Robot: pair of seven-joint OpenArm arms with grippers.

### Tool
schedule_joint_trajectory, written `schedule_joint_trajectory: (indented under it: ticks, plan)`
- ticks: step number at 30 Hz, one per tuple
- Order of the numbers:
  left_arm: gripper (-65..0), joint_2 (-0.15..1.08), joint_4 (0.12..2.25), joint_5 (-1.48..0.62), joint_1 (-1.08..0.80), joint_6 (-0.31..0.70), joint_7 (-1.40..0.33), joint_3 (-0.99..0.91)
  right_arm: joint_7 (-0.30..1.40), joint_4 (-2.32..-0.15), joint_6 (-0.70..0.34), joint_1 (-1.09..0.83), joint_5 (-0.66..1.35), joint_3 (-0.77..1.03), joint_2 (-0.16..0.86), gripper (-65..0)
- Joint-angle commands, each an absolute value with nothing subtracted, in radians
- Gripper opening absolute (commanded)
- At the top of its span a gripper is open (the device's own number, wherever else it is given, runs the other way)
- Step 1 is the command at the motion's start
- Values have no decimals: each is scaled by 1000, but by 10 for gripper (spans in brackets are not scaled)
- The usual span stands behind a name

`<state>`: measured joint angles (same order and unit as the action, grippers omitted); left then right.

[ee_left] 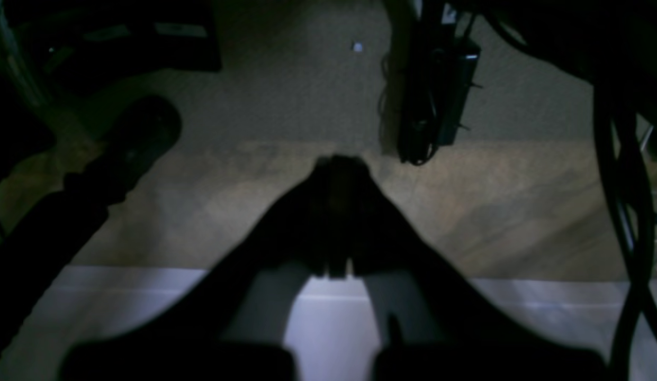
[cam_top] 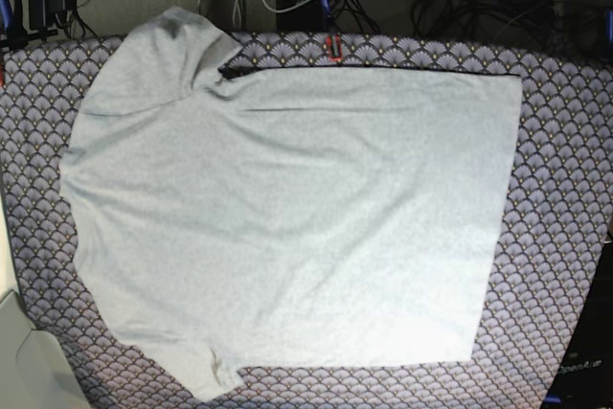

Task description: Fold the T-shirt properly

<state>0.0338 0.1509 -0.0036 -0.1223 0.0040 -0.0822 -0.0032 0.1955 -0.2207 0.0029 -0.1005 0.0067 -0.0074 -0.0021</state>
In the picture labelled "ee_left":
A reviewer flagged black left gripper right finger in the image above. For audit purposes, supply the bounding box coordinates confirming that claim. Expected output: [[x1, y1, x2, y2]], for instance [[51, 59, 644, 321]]
[[336, 155, 609, 380]]

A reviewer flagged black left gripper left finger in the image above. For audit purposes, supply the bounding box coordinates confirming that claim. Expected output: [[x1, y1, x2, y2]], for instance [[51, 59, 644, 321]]
[[59, 156, 339, 380]]

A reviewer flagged black cable bundle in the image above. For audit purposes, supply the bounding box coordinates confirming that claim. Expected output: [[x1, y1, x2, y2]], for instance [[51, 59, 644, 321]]
[[482, 0, 657, 381]]

